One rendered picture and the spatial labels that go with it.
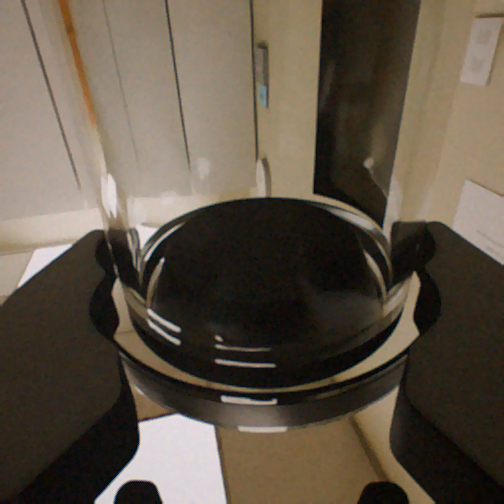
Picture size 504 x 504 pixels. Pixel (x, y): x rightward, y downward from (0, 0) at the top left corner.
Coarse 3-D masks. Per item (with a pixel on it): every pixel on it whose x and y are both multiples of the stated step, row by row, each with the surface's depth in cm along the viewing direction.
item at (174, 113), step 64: (64, 0) 6; (128, 0) 5; (192, 0) 5; (256, 0) 5; (320, 0) 5; (384, 0) 5; (448, 0) 6; (64, 64) 7; (128, 64) 6; (192, 64) 5; (256, 64) 5; (320, 64) 5; (384, 64) 6; (448, 64) 7; (128, 128) 6; (192, 128) 6; (256, 128) 6; (320, 128) 6; (384, 128) 6; (128, 192) 7; (192, 192) 7; (256, 192) 6; (320, 192) 6; (384, 192) 7; (128, 256) 8; (192, 256) 7; (256, 256) 7; (320, 256) 7; (384, 256) 8; (128, 320) 10; (192, 320) 8; (256, 320) 8; (320, 320) 8; (384, 320) 9; (192, 384) 8; (256, 384) 8; (320, 384) 8
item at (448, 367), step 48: (432, 240) 10; (432, 288) 8; (480, 288) 8; (432, 336) 7; (480, 336) 7; (432, 384) 6; (480, 384) 6; (432, 432) 5; (480, 432) 5; (432, 480) 6; (480, 480) 5
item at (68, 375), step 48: (96, 240) 10; (48, 288) 9; (96, 288) 8; (0, 336) 7; (48, 336) 7; (96, 336) 7; (0, 384) 6; (48, 384) 6; (96, 384) 6; (0, 432) 6; (48, 432) 6; (96, 432) 6; (0, 480) 5; (48, 480) 5; (96, 480) 6
